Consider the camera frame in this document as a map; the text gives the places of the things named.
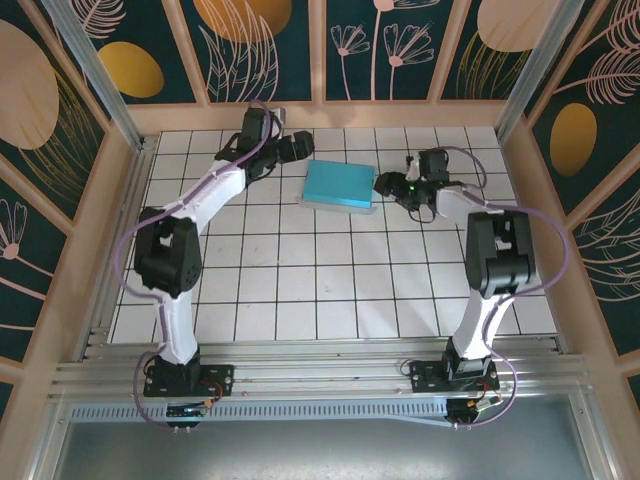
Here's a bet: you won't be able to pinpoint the teal and white paper box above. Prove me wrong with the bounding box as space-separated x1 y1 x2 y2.
298 159 379 217

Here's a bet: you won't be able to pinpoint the pink circle gold lines panel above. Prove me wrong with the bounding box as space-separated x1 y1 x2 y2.
437 0 549 104

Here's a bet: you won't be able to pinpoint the framed picture at left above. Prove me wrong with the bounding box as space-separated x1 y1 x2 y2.
0 0 114 224

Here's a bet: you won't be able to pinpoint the grey metal sheet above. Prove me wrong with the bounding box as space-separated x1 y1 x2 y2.
29 422 616 480

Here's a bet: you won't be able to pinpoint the pink flowers wall panel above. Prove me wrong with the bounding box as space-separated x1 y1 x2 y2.
322 0 444 104

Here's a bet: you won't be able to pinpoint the orange circle leaf wall panel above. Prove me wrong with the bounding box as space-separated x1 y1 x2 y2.
177 0 324 105

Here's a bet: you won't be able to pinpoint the aluminium side frame rail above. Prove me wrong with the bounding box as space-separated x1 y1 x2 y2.
79 137 157 361

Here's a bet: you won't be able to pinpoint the aluminium right frame post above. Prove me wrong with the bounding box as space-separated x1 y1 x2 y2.
493 0 597 146

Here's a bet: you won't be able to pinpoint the aluminium frame post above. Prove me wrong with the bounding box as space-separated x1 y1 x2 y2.
493 0 597 146
39 0 147 150

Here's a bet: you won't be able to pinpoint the yellow oval fern wall panel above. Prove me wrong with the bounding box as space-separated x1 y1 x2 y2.
522 0 640 219

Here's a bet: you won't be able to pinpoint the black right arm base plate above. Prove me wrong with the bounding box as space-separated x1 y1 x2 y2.
408 359 500 395

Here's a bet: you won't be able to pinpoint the aluminium left frame post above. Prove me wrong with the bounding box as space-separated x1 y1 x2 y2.
39 0 147 150

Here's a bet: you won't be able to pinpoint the aluminium base frame rails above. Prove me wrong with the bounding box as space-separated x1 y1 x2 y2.
47 337 599 401

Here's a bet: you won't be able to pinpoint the pink leaf outline wall panel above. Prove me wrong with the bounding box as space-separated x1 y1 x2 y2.
567 167 640 359

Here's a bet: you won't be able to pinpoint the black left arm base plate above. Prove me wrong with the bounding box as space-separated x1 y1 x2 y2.
143 363 236 400

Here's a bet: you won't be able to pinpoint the grey slotted cable duct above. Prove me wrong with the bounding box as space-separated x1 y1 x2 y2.
69 403 451 427

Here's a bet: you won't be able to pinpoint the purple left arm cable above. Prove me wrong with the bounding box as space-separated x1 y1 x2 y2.
117 99 281 432

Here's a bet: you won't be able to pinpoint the single flower stems wall panel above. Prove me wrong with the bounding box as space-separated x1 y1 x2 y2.
0 152 71 364

